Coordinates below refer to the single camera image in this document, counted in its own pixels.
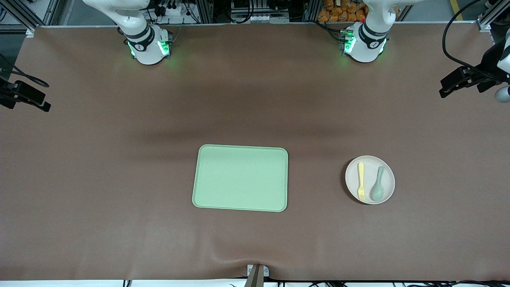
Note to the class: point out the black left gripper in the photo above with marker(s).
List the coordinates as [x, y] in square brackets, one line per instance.
[488, 63]

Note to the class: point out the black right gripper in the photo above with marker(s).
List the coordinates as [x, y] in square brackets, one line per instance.
[4, 94]

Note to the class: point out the yellow plastic fork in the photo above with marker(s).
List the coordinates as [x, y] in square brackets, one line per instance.
[361, 175]

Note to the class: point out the beige round plate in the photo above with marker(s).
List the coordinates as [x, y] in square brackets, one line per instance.
[352, 179]

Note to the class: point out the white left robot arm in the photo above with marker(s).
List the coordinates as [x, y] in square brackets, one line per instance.
[368, 44]

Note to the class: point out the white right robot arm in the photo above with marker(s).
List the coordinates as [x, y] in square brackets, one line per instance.
[145, 48]

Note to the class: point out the brown table cover mat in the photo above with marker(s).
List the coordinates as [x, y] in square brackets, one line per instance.
[119, 159]

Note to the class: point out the pale green plastic spoon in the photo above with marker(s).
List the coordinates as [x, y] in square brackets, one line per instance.
[377, 192]

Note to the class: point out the orange packaged snacks pile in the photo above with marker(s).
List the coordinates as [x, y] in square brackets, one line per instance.
[338, 12]

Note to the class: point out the white power strip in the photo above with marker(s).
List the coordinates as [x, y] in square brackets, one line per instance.
[169, 10]

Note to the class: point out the light green rectangular tray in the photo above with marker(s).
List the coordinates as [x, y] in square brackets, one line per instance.
[239, 177]

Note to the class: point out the white connector block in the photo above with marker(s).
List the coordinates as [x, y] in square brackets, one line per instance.
[247, 18]

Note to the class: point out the aluminium frame corner post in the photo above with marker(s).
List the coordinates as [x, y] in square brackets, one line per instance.
[30, 30]
[484, 24]

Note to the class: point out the aluminium frame upright post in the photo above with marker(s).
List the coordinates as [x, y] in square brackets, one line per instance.
[205, 12]

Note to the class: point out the grey metal table bracket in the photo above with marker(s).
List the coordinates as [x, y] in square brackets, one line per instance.
[265, 272]

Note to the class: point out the brown camera mount bar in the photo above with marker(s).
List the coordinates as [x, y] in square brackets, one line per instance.
[255, 279]

